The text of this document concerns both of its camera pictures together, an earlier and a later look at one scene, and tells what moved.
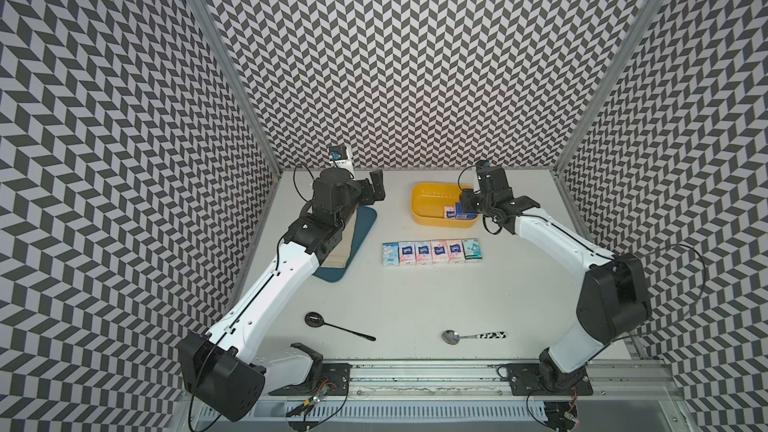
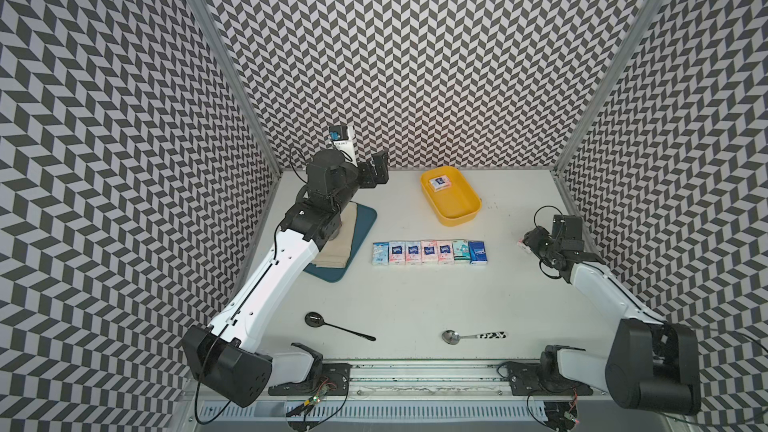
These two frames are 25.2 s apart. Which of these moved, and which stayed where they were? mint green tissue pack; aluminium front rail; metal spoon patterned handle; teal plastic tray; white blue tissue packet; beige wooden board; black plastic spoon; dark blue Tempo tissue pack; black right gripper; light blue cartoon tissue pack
Moved: dark blue Tempo tissue pack; white blue tissue packet; mint green tissue pack; black right gripper; light blue cartoon tissue pack
Stayed: teal plastic tray; metal spoon patterned handle; black plastic spoon; aluminium front rail; beige wooden board
